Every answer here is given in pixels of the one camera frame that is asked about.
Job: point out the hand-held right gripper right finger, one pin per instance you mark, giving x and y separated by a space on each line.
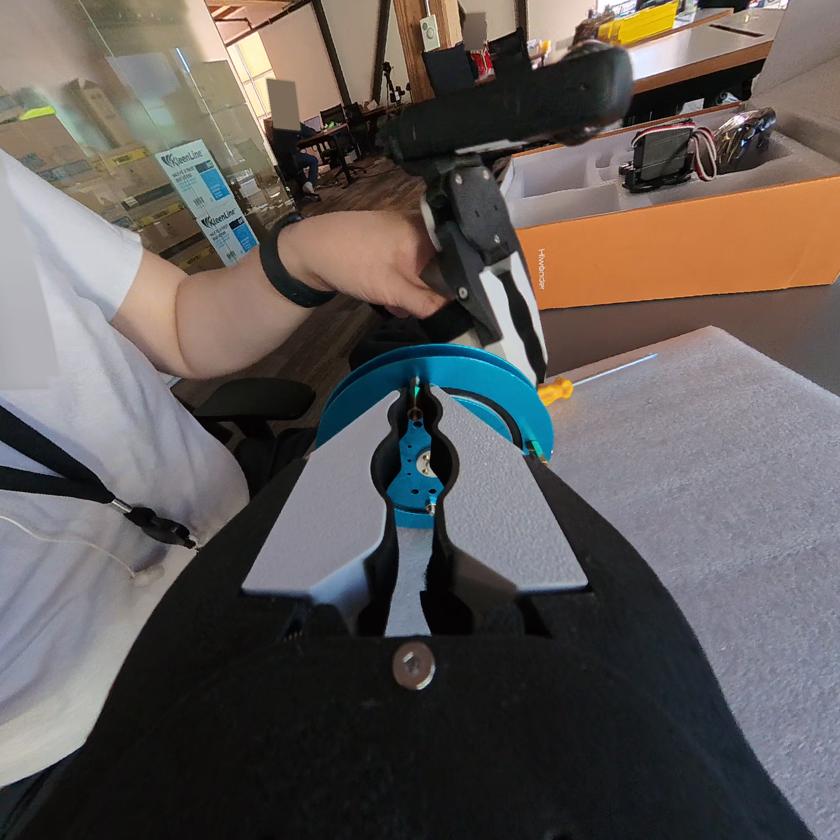
505 525

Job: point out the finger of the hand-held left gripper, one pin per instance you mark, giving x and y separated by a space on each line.
499 308
533 321

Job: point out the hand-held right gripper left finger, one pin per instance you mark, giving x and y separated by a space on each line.
315 525

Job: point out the blue round metal base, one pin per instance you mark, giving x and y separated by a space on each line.
472 374

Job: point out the person's left forearm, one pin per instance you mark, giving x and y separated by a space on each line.
210 315

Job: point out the person's left hand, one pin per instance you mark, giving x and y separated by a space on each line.
367 256

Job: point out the black office chair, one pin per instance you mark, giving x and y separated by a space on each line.
256 397

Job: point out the row of yellow storage bins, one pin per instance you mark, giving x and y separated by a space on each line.
640 23

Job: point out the orange cardboard box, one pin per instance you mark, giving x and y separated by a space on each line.
656 243

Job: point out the black swivel chair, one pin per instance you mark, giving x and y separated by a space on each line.
348 131

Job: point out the long wooden table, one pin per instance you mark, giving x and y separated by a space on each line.
695 46

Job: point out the white foam sheet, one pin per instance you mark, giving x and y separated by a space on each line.
689 525

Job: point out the black bagged part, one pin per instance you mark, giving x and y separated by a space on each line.
748 138

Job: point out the person's white shirt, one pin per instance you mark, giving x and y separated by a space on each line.
98 459

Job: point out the black wristband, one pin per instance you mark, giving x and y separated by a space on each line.
275 269

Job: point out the white blue cardboard box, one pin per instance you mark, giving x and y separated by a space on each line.
229 233
197 177

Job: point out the stack of brown cardboard boxes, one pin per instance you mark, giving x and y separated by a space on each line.
39 141

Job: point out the white wall device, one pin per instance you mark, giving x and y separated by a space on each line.
430 31

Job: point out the wooden post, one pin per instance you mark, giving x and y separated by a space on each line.
410 39

